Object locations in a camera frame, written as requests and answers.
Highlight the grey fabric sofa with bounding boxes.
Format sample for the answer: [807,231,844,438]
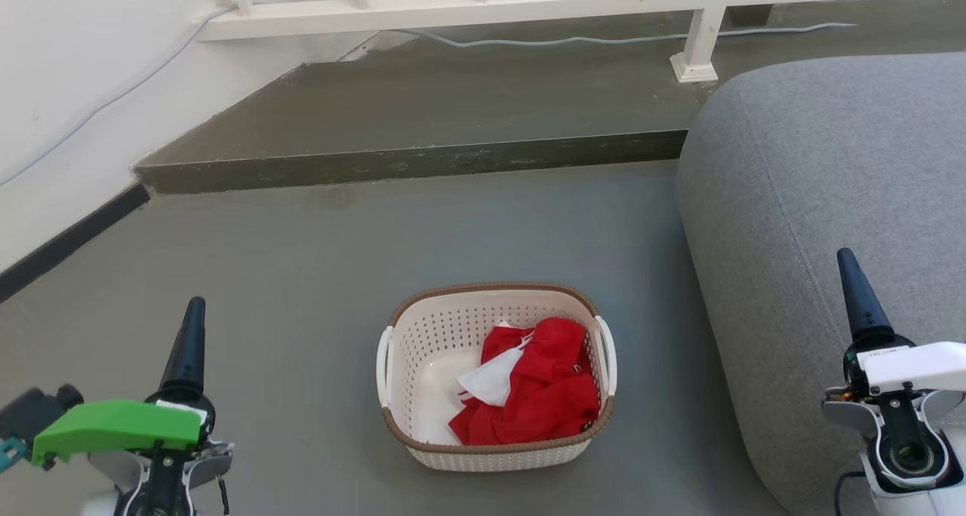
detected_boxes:
[676,52,966,516]

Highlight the teal connector plug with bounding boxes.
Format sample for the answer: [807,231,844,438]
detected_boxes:
[0,437,29,475]

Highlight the cream laundry basket brown rim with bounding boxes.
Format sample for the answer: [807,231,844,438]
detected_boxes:
[376,281,618,473]

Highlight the white garment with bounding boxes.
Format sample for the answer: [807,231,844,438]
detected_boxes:
[456,321,534,408]

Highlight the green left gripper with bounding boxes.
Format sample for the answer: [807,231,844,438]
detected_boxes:
[30,296,235,516]

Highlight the white wooden railing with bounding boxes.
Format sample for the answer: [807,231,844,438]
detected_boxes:
[198,0,966,84]

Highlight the raised concrete step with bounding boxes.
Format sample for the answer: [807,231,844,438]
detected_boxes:
[132,0,966,195]

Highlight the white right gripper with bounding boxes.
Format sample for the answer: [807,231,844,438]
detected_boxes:
[821,247,966,443]

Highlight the black baseboard strip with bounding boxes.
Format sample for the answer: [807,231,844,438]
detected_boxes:
[0,183,152,304]

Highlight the red garment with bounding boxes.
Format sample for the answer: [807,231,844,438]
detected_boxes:
[448,317,601,447]

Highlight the light grey cable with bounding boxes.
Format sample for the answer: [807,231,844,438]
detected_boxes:
[0,5,857,186]

